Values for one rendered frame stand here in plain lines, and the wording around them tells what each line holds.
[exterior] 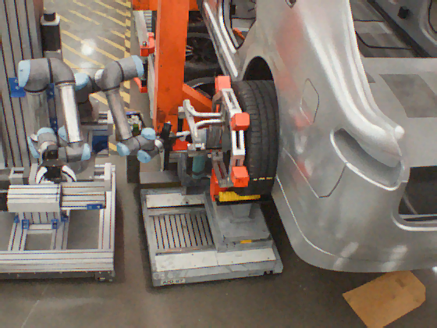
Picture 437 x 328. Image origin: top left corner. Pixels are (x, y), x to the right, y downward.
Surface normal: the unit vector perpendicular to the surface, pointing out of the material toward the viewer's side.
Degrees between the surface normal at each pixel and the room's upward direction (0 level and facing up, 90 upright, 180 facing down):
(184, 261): 0
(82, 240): 0
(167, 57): 90
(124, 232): 0
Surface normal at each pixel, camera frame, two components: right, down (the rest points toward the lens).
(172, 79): 0.20, 0.66
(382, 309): 0.13, -0.74
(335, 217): -0.65, 0.45
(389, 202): -0.12, 0.62
